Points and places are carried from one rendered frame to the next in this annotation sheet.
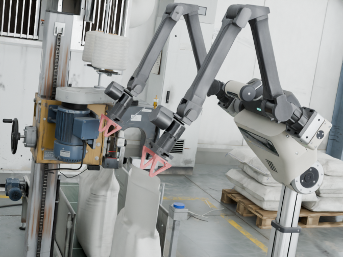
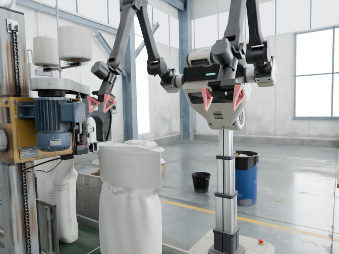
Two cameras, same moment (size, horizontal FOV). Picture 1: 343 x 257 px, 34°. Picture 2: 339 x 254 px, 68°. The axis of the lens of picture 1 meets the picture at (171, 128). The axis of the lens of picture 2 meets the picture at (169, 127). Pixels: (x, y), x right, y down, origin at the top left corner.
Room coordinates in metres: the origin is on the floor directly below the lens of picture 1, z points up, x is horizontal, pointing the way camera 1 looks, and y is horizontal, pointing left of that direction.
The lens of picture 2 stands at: (1.26, 0.67, 1.27)
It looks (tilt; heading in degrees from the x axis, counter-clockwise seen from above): 4 degrees down; 326
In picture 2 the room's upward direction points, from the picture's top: 1 degrees counter-clockwise
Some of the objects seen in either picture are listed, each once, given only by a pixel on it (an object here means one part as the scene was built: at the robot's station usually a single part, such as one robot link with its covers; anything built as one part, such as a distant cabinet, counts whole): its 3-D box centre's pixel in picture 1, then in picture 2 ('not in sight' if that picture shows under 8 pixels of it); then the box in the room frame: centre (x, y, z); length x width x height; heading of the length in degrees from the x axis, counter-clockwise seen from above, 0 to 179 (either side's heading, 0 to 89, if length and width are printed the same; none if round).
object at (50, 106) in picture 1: (62, 116); (35, 110); (2.63, 0.53, 1.27); 0.12 x 0.09 x 0.09; 113
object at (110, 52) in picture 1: (111, 52); (74, 45); (2.63, 0.33, 1.61); 0.17 x 0.17 x 0.17
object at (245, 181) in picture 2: not in sight; (241, 177); (3.53, -1.98, 0.32); 0.51 x 0.48 x 0.65; 113
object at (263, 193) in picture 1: (280, 190); not in sight; (5.39, -1.16, 0.32); 0.66 x 0.43 x 0.15; 115
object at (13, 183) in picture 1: (16, 188); not in sight; (4.24, 1.15, 0.35); 0.30 x 0.15 x 0.15; 23
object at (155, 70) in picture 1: (156, 60); not in sight; (6.77, 0.29, 1.34); 0.24 x 0.04 x 0.32; 23
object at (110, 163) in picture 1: (109, 161); (79, 149); (2.80, 0.29, 1.04); 0.08 x 0.06 x 0.05; 113
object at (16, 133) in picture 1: (14, 135); not in sight; (2.68, 0.76, 1.13); 0.18 x 0.11 x 0.18; 23
